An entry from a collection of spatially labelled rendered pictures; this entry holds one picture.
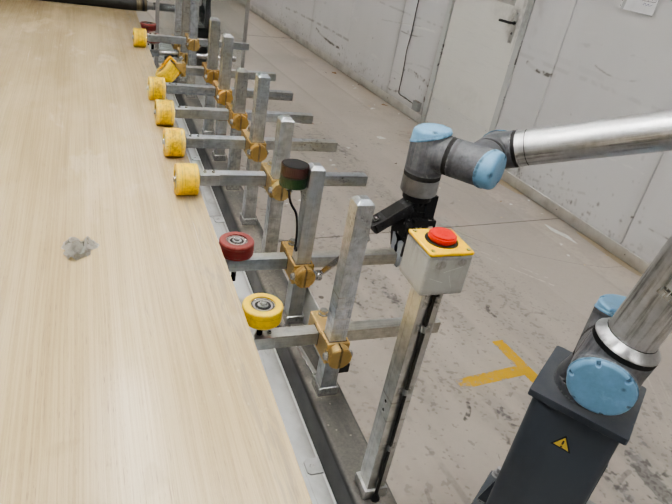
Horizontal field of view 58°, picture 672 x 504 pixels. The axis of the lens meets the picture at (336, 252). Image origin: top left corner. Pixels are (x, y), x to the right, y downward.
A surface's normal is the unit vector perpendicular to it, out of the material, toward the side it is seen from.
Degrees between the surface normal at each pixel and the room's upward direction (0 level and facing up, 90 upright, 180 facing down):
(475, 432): 0
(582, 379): 95
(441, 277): 90
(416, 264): 90
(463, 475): 0
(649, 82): 90
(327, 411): 0
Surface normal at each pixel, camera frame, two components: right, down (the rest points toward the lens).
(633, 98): -0.89, 0.08
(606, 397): -0.53, 0.42
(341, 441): 0.17, -0.86
